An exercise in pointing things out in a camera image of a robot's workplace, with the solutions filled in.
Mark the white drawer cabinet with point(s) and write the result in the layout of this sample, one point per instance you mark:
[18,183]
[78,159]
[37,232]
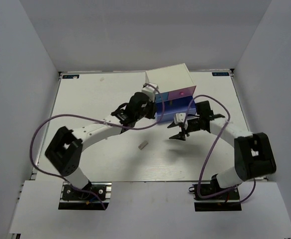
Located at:
[171,78]

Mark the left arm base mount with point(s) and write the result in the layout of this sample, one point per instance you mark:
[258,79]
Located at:
[71,199]

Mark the light blue drawer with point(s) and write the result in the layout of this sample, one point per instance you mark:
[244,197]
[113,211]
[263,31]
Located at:
[161,97]

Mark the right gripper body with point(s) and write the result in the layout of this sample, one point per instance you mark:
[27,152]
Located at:
[194,124]

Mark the pink drawer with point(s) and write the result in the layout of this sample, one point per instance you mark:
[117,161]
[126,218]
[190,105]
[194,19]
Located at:
[180,93]

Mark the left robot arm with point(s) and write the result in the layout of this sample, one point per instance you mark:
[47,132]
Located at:
[65,149]

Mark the white dirty eraser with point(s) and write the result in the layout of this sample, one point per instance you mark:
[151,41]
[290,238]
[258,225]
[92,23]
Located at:
[143,144]

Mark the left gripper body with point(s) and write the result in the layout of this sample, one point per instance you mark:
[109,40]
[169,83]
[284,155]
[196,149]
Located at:
[147,112]

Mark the dark blue drawer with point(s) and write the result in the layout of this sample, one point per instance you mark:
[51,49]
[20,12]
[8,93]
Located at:
[173,107]

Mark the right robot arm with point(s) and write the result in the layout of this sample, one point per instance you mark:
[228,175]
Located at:
[253,155]

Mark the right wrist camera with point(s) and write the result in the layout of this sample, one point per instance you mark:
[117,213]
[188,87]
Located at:
[180,118]

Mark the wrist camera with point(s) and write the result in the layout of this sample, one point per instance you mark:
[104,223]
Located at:
[150,90]
[180,118]

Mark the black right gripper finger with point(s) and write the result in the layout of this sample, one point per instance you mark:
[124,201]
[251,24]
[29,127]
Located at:
[180,136]
[173,124]

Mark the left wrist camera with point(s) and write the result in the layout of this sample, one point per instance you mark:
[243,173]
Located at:
[150,90]

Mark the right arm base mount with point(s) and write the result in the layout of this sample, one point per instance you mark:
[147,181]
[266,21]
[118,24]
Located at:
[227,202]

